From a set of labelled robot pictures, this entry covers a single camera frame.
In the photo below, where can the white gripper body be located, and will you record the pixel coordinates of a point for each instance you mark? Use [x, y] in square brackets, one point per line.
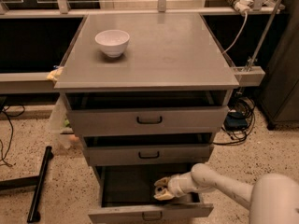
[176, 186]

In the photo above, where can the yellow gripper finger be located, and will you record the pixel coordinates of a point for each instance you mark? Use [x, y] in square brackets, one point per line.
[164, 196]
[162, 182]

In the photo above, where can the blue pepsi can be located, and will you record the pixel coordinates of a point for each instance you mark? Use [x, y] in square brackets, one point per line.
[160, 190]

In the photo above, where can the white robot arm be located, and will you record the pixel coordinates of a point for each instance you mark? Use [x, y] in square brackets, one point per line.
[273, 199]

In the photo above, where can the grey bottom drawer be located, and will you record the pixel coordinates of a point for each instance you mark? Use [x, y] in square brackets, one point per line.
[127, 195]

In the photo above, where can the grey drawer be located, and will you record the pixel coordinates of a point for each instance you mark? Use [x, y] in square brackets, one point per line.
[127, 195]
[90, 118]
[147, 149]

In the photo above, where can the grey middle drawer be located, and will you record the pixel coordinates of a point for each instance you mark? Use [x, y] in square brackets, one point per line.
[147, 149]

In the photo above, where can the grey top drawer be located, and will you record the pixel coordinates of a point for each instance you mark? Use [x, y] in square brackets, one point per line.
[90, 118]

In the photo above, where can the grey drawer cabinet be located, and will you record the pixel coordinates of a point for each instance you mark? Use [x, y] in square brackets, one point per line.
[171, 60]

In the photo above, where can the black power adapter box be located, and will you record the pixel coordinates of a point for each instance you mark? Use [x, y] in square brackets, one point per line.
[235, 121]

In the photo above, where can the black metal stand base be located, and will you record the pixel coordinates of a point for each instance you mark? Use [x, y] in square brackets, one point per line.
[36, 181]

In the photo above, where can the dark grey side cabinet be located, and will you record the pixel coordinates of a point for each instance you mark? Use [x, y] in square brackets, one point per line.
[279, 97]

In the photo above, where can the white ceramic bowl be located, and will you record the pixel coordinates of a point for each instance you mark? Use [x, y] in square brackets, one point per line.
[113, 43]

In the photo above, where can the white power strip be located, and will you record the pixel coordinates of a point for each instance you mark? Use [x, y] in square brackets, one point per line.
[241, 6]

